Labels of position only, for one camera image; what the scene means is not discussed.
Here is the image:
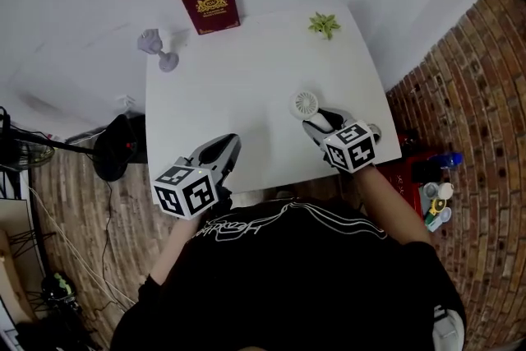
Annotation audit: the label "beige side table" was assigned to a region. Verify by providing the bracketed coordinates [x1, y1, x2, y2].
[0, 196, 46, 342]

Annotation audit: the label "person's light grey trousers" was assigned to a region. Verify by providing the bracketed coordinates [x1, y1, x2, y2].
[431, 303, 465, 351]

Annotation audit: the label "dark red hardcover book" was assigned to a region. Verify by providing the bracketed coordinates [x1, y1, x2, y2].
[177, 0, 242, 36]

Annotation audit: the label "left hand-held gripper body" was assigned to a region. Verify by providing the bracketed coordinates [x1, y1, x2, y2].
[152, 158, 233, 221]

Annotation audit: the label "black floor fan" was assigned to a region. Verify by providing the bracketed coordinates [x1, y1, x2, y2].
[0, 106, 147, 182]

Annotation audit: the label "black object with green top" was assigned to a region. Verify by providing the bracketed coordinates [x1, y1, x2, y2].
[40, 273, 79, 309]

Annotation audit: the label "person's right forearm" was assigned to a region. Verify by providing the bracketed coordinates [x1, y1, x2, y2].
[353, 164, 432, 246]

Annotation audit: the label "small white round fan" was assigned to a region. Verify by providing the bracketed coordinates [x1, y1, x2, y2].
[288, 90, 336, 132]

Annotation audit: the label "yellow green round tool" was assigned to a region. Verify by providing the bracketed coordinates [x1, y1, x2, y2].
[427, 199, 447, 219]

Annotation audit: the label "black wire stand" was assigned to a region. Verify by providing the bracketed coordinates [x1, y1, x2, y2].
[7, 229, 57, 260]

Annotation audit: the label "red box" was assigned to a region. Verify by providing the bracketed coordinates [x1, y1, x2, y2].
[376, 150, 431, 223]

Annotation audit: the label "white table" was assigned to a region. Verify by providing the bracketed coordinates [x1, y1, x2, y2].
[144, 3, 403, 194]

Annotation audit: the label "blue water bottle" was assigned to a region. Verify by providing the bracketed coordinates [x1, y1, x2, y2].
[435, 151, 464, 170]

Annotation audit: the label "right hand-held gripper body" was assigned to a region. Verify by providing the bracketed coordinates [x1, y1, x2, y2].
[315, 121, 378, 175]

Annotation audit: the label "person's black shirt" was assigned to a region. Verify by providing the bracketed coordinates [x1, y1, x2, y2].
[110, 196, 468, 351]

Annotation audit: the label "black floor cable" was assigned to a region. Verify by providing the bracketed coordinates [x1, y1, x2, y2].
[100, 180, 124, 309]

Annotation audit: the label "white floor cable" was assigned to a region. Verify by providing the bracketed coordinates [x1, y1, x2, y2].
[26, 182, 137, 305]

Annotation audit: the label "person's left forearm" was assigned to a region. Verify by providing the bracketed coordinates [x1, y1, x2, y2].
[150, 213, 206, 284]

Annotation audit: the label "small green potted plant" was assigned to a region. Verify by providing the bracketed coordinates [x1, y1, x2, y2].
[307, 11, 342, 41]

